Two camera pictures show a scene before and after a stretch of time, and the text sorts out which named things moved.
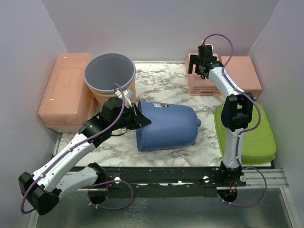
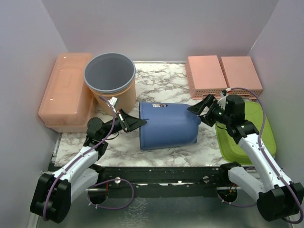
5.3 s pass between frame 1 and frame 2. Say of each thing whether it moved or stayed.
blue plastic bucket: stayed
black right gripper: moved
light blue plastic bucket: stayed
